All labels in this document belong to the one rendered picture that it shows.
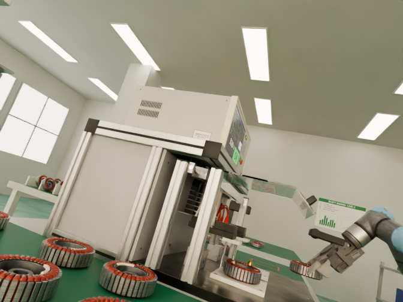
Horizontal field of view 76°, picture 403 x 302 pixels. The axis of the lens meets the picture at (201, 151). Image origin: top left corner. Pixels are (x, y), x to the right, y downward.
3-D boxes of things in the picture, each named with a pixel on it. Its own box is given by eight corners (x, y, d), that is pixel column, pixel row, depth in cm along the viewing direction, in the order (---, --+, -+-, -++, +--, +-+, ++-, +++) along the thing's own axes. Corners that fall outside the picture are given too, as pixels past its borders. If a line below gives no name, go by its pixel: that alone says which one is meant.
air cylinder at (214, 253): (220, 259, 106) (223, 245, 107) (216, 261, 99) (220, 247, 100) (208, 255, 107) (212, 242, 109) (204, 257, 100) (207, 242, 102)
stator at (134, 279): (162, 300, 51) (168, 280, 52) (109, 299, 45) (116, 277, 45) (138, 278, 60) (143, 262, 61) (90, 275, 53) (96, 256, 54)
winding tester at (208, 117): (240, 181, 120) (250, 139, 124) (222, 155, 80) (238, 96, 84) (167, 163, 133) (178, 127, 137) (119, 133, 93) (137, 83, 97)
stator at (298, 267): (319, 277, 96) (321, 267, 97) (324, 283, 86) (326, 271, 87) (288, 268, 100) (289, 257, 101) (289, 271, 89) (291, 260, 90)
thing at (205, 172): (210, 183, 82) (213, 170, 83) (205, 179, 76) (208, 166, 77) (197, 180, 83) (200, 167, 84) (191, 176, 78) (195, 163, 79)
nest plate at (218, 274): (266, 286, 80) (267, 282, 81) (264, 298, 67) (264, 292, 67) (220, 269, 85) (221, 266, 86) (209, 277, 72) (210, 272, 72)
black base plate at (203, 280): (303, 288, 109) (304, 282, 109) (333, 353, 50) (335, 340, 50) (200, 252, 124) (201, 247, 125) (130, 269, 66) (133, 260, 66)
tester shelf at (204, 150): (247, 195, 128) (249, 186, 129) (217, 159, 66) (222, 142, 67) (168, 175, 143) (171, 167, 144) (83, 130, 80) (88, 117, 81)
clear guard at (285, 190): (306, 219, 88) (309, 202, 89) (315, 214, 66) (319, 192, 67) (215, 195, 98) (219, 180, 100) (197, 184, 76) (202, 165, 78)
